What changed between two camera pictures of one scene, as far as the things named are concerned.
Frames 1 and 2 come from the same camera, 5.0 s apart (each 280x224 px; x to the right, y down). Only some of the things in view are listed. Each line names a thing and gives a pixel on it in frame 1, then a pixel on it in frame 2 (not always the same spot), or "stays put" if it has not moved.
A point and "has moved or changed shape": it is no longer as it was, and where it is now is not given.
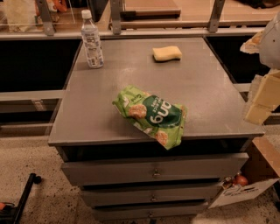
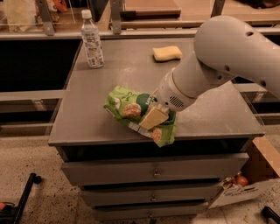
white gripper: x=271 y=46 to x=170 y=91
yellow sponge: x=165 y=54 stays put
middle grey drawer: x=136 y=194 stays put
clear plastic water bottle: x=92 y=42 stays put
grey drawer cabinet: x=122 y=173 stays put
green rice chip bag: x=153 y=115 has moved or changed shape
